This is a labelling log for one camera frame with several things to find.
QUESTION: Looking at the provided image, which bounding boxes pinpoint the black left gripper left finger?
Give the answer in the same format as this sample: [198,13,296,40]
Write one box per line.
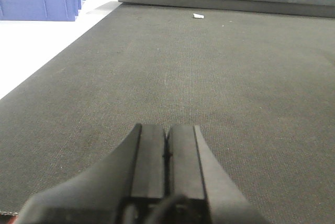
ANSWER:
[16,124,165,223]

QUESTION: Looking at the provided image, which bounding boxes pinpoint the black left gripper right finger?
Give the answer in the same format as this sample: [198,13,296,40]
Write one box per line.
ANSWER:
[168,125,264,223]

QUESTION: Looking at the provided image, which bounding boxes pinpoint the dark conveyor belt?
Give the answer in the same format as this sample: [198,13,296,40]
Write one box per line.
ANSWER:
[1,4,334,223]

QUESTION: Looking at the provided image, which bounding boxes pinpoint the red conveyor end plate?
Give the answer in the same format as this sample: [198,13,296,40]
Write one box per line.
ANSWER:
[0,212,18,224]

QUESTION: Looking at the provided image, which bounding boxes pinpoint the white paper scrap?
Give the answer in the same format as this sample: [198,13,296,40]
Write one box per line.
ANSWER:
[193,13,205,19]

